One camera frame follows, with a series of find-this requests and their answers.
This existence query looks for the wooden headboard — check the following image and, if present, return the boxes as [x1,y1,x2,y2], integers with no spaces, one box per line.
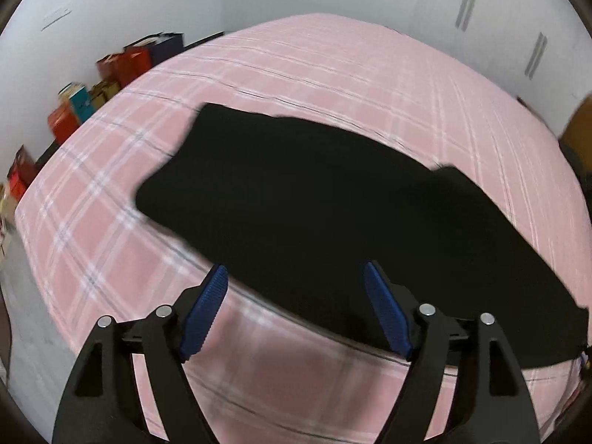
[557,95,592,153]

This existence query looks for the black pants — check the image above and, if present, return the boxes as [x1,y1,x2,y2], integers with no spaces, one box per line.
[134,102,590,368]

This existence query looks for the pink plaid bed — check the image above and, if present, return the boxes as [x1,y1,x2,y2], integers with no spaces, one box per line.
[14,13,592,444]

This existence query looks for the white wardrobe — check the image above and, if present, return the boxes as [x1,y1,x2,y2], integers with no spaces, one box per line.
[222,0,592,135]

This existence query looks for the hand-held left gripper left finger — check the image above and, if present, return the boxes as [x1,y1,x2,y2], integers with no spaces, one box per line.
[52,263,229,444]

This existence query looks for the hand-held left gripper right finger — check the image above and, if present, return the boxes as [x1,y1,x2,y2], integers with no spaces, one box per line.
[363,260,542,444]

